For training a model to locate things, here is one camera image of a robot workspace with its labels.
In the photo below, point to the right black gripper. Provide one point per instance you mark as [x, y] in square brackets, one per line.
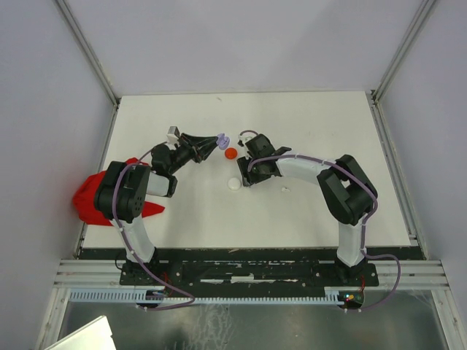
[247, 177]

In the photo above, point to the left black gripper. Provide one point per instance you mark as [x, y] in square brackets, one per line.
[189, 141]

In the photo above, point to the purple earbud charging case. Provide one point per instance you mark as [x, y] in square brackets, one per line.
[222, 141]

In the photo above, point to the orange earbud charging case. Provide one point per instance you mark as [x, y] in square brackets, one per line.
[231, 153]

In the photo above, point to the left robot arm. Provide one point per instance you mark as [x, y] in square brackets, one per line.
[139, 248]

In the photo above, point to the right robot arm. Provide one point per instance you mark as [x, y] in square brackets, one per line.
[349, 195]

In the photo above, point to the white earbud charging case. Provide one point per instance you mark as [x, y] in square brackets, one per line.
[234, 184]

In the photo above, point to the red cloth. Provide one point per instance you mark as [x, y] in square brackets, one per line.
[87, 204]

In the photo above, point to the circuit board with leds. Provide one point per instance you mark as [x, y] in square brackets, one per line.
[352, 300]

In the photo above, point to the white box corner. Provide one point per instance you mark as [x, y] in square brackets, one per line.
[94, 335]

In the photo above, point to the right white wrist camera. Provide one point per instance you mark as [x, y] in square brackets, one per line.
[243, 139]

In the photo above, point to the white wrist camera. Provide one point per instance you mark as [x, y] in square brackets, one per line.
[243, 139]
[173, 135]

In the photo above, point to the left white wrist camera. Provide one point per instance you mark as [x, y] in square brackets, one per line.
[173, 135]

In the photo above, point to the left aluminium corner post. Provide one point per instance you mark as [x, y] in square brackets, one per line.
[84, 45]

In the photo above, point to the aluminium corner post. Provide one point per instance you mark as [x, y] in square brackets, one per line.
[84, 45]
[417, 24]

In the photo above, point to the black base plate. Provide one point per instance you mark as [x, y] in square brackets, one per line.
[239, 273]

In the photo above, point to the aluminium frame rail front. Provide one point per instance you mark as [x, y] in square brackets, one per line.
[415, 275]

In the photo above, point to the white slotted cable duct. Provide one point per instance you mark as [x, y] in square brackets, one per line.
[147, 296]

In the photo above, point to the right aluminium corner post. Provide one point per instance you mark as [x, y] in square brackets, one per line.
[417, 24]

